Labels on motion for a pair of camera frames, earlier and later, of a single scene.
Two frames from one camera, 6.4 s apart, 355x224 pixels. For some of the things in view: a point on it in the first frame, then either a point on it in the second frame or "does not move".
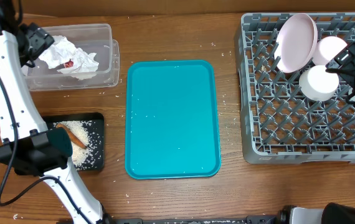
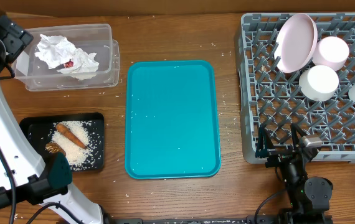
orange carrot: (73, 137) does not move
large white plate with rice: (295, 43) does not move
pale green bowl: (317, 84) does not move
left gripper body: (33, 42) to (16, 40)
